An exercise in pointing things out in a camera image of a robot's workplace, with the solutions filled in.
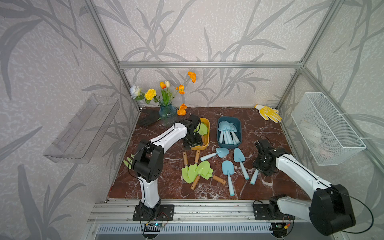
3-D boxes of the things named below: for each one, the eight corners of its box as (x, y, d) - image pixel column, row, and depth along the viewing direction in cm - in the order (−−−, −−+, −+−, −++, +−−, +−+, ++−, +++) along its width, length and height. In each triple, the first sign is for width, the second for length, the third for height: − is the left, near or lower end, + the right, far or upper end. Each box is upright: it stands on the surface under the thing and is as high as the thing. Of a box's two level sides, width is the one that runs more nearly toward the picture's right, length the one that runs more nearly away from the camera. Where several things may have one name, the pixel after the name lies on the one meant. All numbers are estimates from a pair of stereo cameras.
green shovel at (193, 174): (187, 182, 85) (187, 181, 83) (191, 151, 97) (190, 149, 96) (197, 183, 84) (197, 182, 83) (199, 151, 97) (199, 150, 96)
